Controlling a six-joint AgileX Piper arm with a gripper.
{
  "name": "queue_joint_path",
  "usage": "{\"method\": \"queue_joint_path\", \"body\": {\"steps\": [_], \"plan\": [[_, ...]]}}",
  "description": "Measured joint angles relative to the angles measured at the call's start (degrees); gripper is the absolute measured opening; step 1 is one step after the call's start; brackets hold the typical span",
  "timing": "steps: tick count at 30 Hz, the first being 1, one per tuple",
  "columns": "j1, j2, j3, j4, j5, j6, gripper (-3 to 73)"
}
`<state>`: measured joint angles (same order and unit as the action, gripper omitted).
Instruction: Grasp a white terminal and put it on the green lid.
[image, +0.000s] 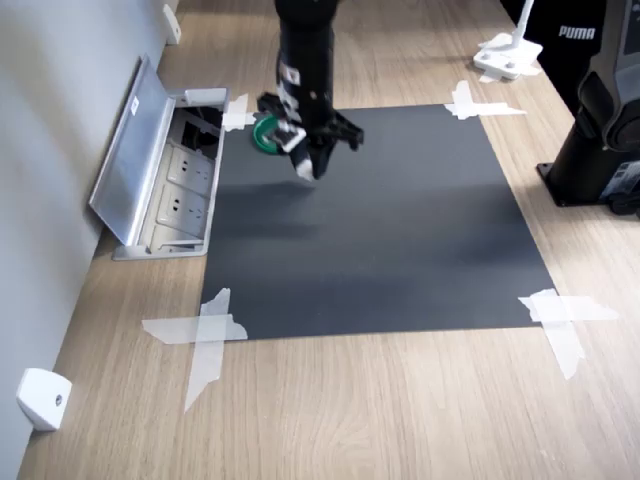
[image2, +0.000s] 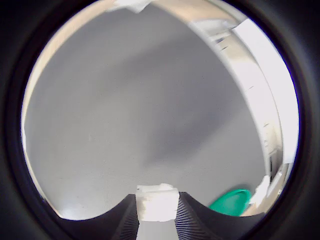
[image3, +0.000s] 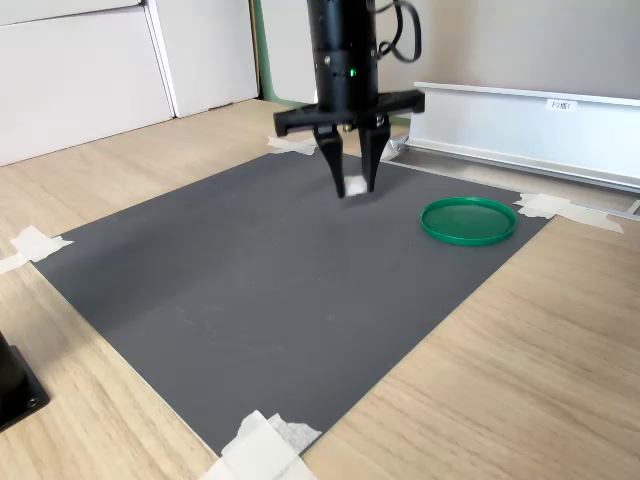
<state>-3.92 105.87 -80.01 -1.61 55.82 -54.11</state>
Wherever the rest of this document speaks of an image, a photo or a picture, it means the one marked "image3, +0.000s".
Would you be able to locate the small white plastic terminal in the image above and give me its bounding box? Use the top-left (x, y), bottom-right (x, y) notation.
top-left (344, 174), bottom-right (371, 197)

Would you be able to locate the green wall panel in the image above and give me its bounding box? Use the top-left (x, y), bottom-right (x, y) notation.
top-left (249, 0), bottom-right (321, 106)

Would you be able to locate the round green lid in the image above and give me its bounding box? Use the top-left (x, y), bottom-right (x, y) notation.
top-left (419, 196), bottom-right (518, 247)

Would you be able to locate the black cable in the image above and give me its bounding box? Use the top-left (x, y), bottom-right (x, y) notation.
top-left (372, 0), bottom-right (424, 65)

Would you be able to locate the silver cable duct with sockets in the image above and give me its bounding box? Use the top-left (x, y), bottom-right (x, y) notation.
top-left (387, 81), bottom-right (640, 221)

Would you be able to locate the dark grey mat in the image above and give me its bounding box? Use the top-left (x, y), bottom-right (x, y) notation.
top-left (32, 149), bottom-right (557, 459)

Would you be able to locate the white partition panel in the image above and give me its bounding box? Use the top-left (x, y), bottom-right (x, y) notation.
top-left (0, 0), bottom-right (176, 167)
top-left (144, 0), bottom-right (261, 120)

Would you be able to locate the white masking tape piece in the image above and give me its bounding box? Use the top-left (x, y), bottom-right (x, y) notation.
top-left (513, 192), bottom-right (625, 234)
top-left (266, 134), bottom-right (319, 156)
top-left (199, 409), bottom-right (322, 480)
top-left (0, 224), bottom-right (75, 275)

